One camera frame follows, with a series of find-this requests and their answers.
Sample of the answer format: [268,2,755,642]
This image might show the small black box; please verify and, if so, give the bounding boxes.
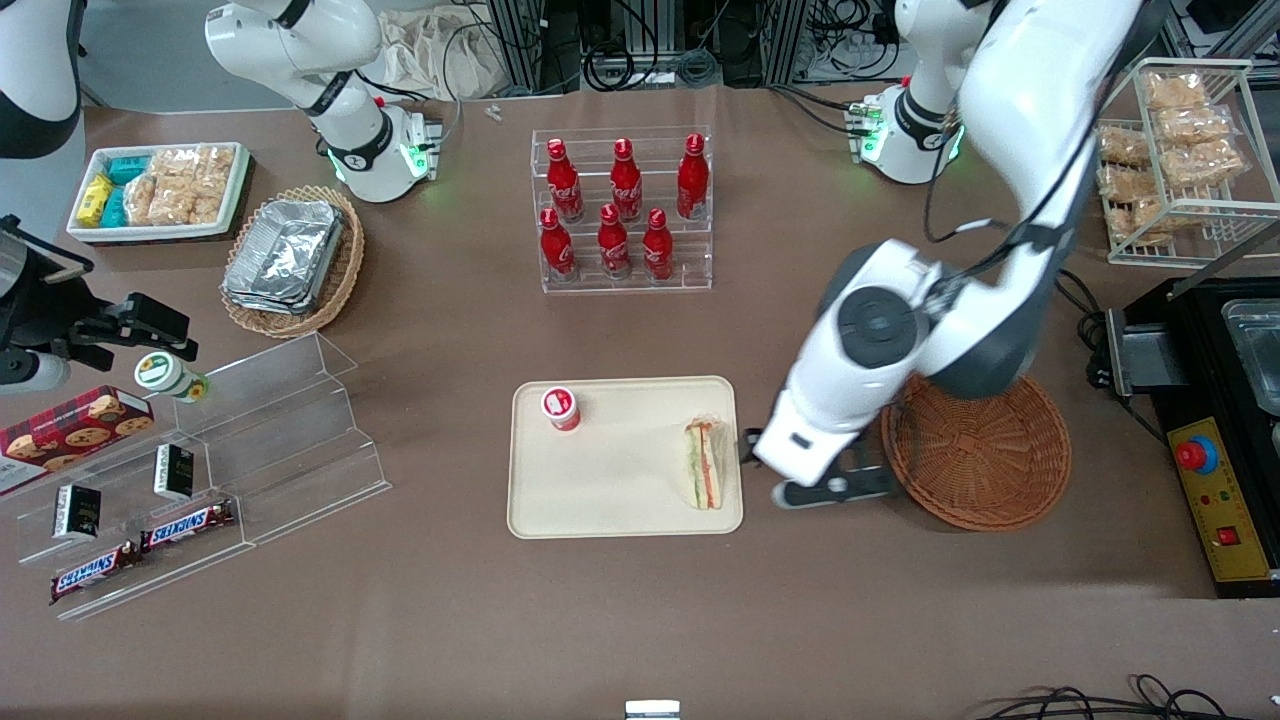
[153,443,197,502]
[52,484,102,543]

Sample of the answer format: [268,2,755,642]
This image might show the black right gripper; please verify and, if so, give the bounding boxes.
[0,215,199,367]

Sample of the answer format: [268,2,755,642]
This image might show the oval brown wicker basket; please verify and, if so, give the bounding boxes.
[220,185,366,340]

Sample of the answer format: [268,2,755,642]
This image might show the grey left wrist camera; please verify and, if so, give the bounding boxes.
[771,465,899,511]

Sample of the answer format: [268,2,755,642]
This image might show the beige cloth bag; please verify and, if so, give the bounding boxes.
[375,8,508,102]

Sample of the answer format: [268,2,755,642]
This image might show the clear acrylic bottle rack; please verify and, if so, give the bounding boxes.
[530,125,714,295]

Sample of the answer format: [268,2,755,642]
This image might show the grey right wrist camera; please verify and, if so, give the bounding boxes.
[0,350,73,393]

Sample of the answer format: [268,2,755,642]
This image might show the steel appliance pan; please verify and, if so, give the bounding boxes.
[1221,297,1280,417]

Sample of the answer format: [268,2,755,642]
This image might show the green lid white cup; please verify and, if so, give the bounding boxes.
[134,352,211,405]

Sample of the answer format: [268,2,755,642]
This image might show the yellow snack packet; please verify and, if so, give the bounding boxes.
[77,174,115,228]

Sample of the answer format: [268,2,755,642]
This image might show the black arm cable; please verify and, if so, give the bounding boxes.
[921,120,1091,301]

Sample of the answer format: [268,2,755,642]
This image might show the white rectangular snack bin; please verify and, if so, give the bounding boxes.
[66,142,252,245]

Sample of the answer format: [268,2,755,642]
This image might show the stack of foil trays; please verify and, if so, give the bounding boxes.
[222,198,346,317]

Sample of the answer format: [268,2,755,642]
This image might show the black countertop appliance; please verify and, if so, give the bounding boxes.
[1122,274,1280,600]

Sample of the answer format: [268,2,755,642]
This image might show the red tartan cookie box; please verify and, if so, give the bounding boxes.
[0,386,156,498]

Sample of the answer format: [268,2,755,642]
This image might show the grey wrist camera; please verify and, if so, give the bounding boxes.
[0,350,73,393]
[771,465,899,511]

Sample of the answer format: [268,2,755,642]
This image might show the clear bag fried crackers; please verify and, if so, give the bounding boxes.
[1099,166,1161,202]
[1154,104,1234,147]
[1162,139,1247,190]
[1097,124,1154,169]
[1107,197,1178,247]
[1143,72,1210,112]

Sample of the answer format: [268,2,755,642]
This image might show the grey metal bracket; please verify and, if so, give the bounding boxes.
[1104,305,1183,398]

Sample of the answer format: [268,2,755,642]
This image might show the red cola bottle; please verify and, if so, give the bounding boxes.
[546,138,585,224]
[610,138,644,223]
[597,204,633,280]
[676,133,710,221]
[539,208,577,282]
[642,208,675,282]

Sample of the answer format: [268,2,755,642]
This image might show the red white yogurt cup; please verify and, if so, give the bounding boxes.
[541,386,583,433]

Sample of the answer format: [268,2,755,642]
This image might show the triangle sandwich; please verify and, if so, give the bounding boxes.
[683,417,728,511]

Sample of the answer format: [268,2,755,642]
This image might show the black floor cables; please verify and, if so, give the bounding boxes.
[972,674,1280,720]

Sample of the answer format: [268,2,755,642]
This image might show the clear acrylic stepped shelf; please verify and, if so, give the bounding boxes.
[0,332,393,623]

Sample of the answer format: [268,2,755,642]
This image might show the yellow control box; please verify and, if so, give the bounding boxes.
[1166,416,1279,584]

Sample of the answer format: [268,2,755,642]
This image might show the beige plastic tray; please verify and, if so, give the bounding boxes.
[506,376,745,540]

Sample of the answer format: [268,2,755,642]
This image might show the snickers bar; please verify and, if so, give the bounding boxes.
[49,540,144,605]
[139,499,237,554]

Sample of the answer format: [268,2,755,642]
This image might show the round brown wicker basket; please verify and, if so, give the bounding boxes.
[881,372,1073,532]

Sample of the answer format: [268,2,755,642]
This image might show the white wire rack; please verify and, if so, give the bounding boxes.
[1096,57,1280,268]

